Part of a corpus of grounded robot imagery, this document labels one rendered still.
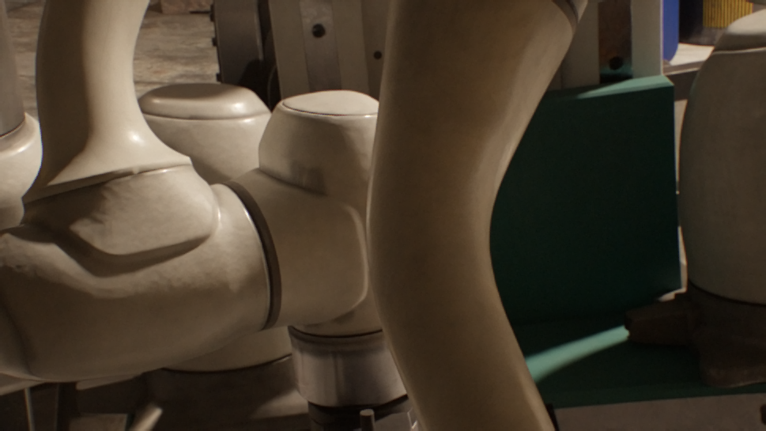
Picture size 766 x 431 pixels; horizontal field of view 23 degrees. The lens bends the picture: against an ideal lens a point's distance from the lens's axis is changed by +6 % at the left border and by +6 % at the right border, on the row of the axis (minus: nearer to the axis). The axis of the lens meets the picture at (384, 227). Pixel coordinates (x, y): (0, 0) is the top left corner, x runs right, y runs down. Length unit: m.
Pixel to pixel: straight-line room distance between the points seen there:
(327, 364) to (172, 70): 6.98
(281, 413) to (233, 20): 2.70
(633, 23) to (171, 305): 0.66
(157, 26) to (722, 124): 7.63
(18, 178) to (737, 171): 0.56
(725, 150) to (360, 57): 0.33
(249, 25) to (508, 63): 3.22
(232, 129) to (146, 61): 6.94
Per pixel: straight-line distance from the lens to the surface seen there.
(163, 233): 1.11
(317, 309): 1.17
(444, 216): 0.89
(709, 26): 5.90
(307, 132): 1.16
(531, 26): 0.93
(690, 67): 4.95
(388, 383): 1.22
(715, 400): 1.55
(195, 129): 1.44
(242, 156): 1.44
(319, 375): 1.22
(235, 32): 4.12
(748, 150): 1.50
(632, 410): 1.54
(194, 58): 8.36
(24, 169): 1.37
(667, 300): 1.61
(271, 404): 1.50
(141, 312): 1.11
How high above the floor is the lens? 1.92
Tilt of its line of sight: 19 degrees down
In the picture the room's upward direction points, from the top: 6 degrees counter-clockwise
